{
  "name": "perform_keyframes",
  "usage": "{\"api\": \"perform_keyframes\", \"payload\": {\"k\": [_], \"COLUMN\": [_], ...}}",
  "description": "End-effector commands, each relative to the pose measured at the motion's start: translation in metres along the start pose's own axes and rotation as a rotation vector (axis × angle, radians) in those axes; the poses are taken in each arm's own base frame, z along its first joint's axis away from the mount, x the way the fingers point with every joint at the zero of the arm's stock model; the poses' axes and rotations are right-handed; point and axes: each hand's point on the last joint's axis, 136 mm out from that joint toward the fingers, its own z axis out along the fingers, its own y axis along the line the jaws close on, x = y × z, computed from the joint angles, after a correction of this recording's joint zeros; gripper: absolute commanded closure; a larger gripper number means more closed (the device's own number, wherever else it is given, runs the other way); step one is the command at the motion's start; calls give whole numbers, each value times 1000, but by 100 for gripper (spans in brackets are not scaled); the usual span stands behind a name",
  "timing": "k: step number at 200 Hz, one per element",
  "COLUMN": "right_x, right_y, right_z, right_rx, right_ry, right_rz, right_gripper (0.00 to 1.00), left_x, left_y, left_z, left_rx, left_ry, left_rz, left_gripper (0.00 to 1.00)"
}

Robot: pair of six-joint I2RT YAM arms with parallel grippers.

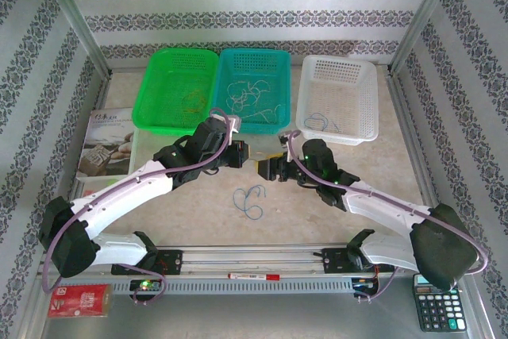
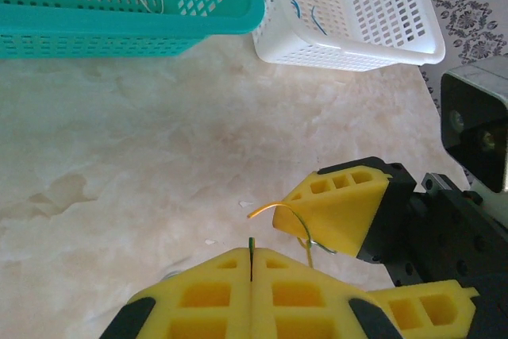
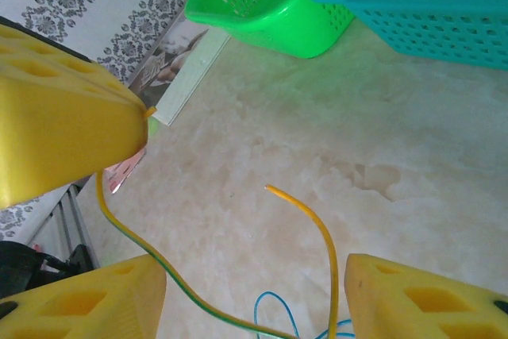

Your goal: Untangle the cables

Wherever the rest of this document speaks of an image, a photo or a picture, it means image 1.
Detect rubber bands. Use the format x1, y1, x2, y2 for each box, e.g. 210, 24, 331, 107
225, 81, 255, 112
232, 184, 266, 222

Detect thin blue cable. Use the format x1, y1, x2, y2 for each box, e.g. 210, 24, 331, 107
303, 112, 341, 134

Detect thin white cable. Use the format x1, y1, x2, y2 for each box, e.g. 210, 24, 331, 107
241, 79, 273, 108
233, 98, 283, 122

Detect white plastic basket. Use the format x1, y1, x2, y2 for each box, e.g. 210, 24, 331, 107
295, 54, 379, 146

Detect green plastic basket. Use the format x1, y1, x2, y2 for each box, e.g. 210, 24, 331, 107
132, 48, 221, 136

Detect teal plastic basket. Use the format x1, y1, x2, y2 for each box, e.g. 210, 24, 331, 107
210, 48, 294, 136

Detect book with photo cover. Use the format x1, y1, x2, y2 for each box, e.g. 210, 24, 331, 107
76, 106, 140, 181

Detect red and white marker pen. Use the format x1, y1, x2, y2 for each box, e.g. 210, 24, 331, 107
227, 272, 281, 280

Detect left controller board green light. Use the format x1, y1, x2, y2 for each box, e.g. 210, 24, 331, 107
130, 279, 164, 292

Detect black desk calculator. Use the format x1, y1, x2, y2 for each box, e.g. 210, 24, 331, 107
414, 274, 466, 332

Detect red paper packet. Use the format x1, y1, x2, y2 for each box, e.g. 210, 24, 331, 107
48, 283, 114, 318

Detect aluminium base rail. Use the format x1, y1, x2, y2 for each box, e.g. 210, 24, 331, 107
37, 243, 465, 276

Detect aluminium side rail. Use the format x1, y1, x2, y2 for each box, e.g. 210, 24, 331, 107
55, 72, 114, 247
388, 71, 452, 244

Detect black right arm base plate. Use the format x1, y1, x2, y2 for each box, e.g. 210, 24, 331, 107
321, 247, 394, 275

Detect grey slotted cable duct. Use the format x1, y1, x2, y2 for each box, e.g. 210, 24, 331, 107
113, 277, 356, 295

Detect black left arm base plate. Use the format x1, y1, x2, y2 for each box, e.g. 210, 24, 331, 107
152, 249, 184, 275

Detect right controller board with wires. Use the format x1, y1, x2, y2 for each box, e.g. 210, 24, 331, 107
352, 277, 378, 291

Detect aluminium frame post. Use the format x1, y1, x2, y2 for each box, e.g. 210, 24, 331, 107
35, 0, 113, 77
390, 0, 464, 75

